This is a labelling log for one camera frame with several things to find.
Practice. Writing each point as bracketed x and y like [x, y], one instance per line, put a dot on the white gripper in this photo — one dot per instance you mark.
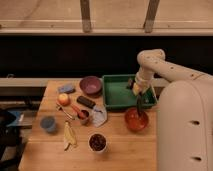
[139, 87]

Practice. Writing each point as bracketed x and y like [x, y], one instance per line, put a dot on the red handled spoon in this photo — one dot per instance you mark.
[78, 111]

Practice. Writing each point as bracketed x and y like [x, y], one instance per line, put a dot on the white cup of beans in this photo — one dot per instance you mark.
[97, 143]

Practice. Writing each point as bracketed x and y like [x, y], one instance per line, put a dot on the green plastic tray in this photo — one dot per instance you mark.
[116, 95]

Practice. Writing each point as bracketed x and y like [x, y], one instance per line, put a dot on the dark chair at left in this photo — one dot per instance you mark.
[9, 137]

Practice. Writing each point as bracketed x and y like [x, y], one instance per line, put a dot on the small brown cup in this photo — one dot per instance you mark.
[86, 119]

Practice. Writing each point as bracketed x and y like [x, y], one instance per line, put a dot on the crumpled white cloth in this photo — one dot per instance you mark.
[99, 115]

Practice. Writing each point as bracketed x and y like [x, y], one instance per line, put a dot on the red yellow apple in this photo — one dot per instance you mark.
[63, 99]

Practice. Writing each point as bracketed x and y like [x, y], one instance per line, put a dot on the purple bowl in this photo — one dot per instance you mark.
[90, 85]

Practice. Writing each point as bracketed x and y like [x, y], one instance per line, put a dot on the metal fork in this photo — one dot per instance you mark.
[65, 112]

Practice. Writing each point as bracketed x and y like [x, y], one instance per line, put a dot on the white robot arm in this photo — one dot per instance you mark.
[184, 113]

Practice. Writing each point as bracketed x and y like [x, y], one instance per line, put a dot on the blue sponge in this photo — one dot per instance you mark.
[66, 89]

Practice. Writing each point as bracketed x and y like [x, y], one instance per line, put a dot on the red bowl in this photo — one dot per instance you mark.
[134, 122]

